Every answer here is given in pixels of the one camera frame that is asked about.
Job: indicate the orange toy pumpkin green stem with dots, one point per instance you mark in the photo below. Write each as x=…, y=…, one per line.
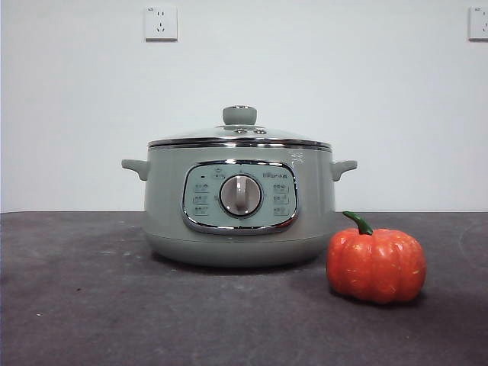
x=375, y=263

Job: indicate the glass lid with green knob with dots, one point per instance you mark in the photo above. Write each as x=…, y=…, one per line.
x=239, y=114

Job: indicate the pale green electric cooking pot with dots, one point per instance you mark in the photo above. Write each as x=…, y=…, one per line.
x=167, y=228

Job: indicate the white wall socket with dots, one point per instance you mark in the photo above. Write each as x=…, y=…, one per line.
x=161, y=23
x=479, y=24

